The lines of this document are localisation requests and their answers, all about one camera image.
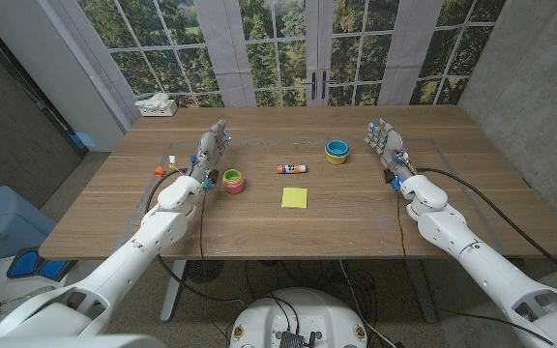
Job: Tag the grey table leg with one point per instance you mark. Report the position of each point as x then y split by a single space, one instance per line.
423 295

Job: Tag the white grey sneaker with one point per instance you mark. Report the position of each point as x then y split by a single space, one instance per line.
32 294

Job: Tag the glue stick with orange cap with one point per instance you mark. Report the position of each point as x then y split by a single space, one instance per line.
290 168

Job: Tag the blue and black pad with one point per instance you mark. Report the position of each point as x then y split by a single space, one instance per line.
32 265

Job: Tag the pink stacking cup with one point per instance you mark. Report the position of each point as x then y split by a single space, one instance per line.
234 187

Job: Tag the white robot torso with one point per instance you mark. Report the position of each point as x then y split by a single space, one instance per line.
66 342

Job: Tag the white tissue box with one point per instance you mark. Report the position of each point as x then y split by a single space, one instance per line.
158 108

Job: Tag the yellow stacking cup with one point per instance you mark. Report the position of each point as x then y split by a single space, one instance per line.
336 159

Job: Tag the blue-grey storage bin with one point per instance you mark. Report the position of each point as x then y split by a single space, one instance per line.
3 222

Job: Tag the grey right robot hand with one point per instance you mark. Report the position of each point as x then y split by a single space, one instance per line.
389 145

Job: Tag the black round device under table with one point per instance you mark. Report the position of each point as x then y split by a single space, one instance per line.
204 271

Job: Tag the printed window backdrop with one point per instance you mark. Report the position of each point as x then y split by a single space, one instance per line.
278 48

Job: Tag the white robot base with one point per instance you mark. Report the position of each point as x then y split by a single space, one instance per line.
298 314

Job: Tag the white table leg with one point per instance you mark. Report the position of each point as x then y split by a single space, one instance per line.
172 295

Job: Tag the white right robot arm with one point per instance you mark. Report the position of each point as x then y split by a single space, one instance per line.
477 261

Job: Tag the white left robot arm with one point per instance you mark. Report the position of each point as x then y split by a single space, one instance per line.
128 261

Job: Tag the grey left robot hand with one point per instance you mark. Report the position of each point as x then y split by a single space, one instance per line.
208 150

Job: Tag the yellow sticky note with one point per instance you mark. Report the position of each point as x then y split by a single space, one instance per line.
294 198

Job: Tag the small orange cap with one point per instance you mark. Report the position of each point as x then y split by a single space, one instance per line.
159 171

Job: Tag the green stacking cup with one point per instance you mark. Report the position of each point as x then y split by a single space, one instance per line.
231 175

